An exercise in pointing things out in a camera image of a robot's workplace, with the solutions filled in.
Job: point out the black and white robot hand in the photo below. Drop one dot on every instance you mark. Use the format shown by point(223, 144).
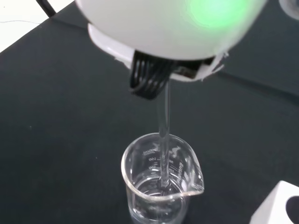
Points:
point(163, 28)

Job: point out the clear glass beaker with water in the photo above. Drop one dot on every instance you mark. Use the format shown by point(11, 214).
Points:
point(140, 186)

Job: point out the white test tube rack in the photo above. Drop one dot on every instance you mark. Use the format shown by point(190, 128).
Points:
point(271, 205)

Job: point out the black tripod leg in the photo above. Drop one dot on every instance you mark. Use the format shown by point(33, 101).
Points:
point(46, 8)

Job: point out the black bench cloth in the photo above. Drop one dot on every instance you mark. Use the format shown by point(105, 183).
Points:
point(58, 116)

